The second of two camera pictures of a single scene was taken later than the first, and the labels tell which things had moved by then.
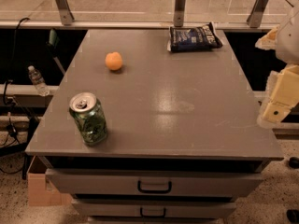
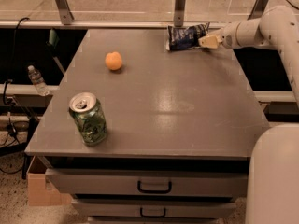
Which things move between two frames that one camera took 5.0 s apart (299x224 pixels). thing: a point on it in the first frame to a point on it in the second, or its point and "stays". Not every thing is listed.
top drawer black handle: [154, 191] stays
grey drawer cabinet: [140, 134] stays
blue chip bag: [202, 37] stays
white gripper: [290, 41] to [229, 37]
